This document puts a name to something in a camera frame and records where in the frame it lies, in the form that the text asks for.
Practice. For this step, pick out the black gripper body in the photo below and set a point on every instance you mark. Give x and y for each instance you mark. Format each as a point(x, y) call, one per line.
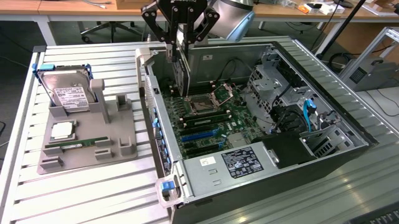
point(181, 4)

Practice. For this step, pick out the graphics card with black cooler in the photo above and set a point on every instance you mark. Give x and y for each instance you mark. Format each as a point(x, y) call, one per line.
point(181, 77)

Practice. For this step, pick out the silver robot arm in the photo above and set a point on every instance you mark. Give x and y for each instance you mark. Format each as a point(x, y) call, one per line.
point(227, 14)

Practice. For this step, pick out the wooden box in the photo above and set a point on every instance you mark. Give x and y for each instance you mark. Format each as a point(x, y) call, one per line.
point(127, 4)

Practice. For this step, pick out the black office chair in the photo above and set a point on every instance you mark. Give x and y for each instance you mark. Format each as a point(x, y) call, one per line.
point(112, 26)

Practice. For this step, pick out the black RAM slot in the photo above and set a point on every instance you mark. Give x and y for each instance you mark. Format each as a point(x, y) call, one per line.
point(201, 88)
point(205, 114)
point(201, 84)
point(205, 119)

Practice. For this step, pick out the wooden desk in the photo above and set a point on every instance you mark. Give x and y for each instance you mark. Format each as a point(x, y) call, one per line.
point(19, 10)
point(287, 11)

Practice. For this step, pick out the metal socket cover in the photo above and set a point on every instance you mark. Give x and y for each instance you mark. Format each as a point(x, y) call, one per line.
point(223, 93)

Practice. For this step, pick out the silver disk bay cage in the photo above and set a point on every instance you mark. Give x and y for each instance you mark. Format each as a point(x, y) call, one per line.
point(271, 82)

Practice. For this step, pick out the orange small box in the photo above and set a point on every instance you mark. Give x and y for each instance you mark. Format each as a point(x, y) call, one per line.
point(303, 9)

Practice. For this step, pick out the CPU socket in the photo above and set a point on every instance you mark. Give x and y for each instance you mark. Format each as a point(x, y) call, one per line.
point(200, 105)

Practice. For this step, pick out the black white small device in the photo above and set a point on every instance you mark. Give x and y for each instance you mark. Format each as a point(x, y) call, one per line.
point(312, 5)

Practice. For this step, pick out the hard disk in blue caddy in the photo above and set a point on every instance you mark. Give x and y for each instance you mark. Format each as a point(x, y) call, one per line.
point(63, 79)

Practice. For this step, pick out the green motherboard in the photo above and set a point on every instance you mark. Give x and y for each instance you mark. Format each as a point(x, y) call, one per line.
point(240, 116)

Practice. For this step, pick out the white box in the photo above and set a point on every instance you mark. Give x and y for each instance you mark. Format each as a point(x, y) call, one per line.
point(330, 9)

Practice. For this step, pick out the black tripod pole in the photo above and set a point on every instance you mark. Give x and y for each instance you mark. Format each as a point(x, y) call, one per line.
point(343, 26)

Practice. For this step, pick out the black monitor foot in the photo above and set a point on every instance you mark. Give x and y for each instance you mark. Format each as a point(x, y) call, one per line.
point(343, 2)

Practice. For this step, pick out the black expansion slot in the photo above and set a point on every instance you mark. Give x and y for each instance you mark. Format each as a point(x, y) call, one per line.
point(205, 151)
point(201, 144)
point(196, 130)

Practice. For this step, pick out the blue expansion slot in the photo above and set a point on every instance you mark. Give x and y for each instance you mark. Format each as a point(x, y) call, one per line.
point(199, 135)

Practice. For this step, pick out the silver chipset heatsink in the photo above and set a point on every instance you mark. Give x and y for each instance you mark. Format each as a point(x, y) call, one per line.
point(236, 140)

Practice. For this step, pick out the grey parts rack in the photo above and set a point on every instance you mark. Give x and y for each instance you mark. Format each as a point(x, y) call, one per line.
point(89, 133)

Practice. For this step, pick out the silver CPU chip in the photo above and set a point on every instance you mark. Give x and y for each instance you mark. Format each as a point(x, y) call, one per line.
point(61, 130)

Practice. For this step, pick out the grey machine housing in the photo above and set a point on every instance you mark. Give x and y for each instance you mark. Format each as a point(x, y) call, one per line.
point(374, 77)

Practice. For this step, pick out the black plastic shroud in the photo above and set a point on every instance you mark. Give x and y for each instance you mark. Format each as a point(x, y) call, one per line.
point(287, 151)

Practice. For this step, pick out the perforated metal disk bay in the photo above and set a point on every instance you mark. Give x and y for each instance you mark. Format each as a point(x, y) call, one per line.
point(338, 137)

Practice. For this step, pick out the grey power supply unit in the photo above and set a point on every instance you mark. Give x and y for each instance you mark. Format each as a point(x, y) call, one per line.
point(196, 186)

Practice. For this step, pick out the blue plastic clip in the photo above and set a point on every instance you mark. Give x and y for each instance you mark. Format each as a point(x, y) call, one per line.
point(165, 187)

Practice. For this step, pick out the black open PC case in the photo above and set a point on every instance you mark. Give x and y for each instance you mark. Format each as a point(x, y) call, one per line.
point(234, 198)

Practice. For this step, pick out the black keyboard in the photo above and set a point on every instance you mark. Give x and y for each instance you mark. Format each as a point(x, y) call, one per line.
point(384, 218)

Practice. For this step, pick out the grey corner bracket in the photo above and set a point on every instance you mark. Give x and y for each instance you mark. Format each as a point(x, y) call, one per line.
point(143, 56)

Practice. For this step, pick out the aluminium profile frame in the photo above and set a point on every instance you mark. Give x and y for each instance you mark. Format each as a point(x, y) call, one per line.
point(372, 46)

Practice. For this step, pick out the clear corner bracket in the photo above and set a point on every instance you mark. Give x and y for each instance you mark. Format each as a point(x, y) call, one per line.
point(164, 201)

